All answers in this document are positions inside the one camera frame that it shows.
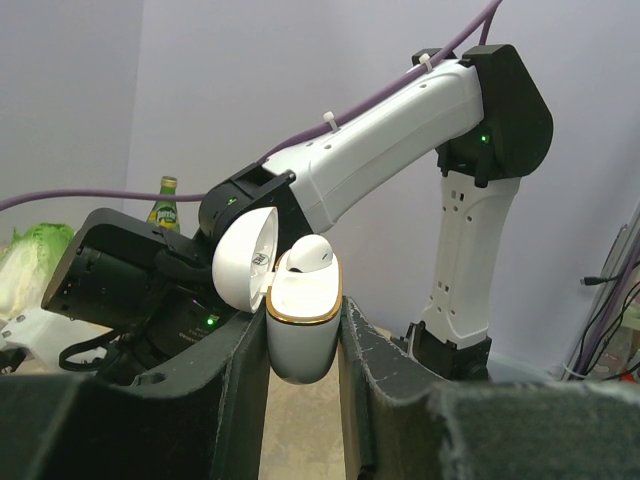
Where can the white earbud charging case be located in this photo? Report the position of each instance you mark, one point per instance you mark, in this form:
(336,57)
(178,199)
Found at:
(302,309)

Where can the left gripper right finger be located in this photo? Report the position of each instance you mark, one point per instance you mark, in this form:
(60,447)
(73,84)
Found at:
(400,421)

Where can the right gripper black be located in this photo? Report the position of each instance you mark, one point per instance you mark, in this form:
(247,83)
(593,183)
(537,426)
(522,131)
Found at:
(150,286)

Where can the green glass bottle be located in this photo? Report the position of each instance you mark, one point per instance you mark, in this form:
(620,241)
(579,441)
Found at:
(164,212)

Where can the green toy napa cabbage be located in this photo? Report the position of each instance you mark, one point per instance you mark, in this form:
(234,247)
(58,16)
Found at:
(28,264)

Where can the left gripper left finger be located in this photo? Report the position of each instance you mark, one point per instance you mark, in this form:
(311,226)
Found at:
(199,415)

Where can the white stem earbud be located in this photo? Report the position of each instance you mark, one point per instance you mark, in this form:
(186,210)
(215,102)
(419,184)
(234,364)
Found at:
(310,253)

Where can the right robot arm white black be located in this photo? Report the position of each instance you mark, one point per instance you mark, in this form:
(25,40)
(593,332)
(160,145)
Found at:
(479,114)

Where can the aluminium frame rail right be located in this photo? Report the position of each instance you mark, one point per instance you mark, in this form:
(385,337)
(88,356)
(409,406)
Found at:
(624,253)

